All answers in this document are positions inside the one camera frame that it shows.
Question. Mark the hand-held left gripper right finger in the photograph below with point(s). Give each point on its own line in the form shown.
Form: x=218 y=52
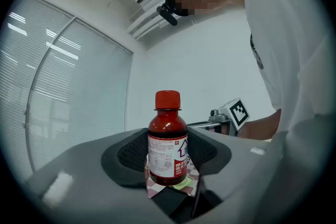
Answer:
x=231 y=165

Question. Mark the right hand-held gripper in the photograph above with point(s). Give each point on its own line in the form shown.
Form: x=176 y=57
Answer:
x=236 y=112

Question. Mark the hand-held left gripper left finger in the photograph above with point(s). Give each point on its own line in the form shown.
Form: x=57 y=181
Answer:
x=86 y=165

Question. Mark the red-capped sauce bottle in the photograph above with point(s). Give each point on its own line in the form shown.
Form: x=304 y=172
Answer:
x=165 y=139

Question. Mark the black rectangular tray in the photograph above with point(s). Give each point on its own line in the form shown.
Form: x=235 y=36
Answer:
x=170 y=202

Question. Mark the person's right forearm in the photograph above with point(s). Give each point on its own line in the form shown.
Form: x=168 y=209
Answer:
x=260 y=126

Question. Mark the green portable fan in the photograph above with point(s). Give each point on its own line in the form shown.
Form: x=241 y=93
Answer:
x=183 y=183

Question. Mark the red white checkered tablecloth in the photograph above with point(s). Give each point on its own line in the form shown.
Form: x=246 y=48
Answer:
x=155 y=189

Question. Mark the glass partition with blinds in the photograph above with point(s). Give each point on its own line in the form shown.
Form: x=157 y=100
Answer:
x=65 y=86

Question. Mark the white ceiling air conditioner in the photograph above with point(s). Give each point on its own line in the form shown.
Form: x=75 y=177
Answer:
x=149 y=18

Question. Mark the person's white t-shirt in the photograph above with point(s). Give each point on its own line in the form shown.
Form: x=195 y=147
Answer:
x=288 y=47

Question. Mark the black head-worn camera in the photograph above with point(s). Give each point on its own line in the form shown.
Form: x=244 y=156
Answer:
x=168 y=15

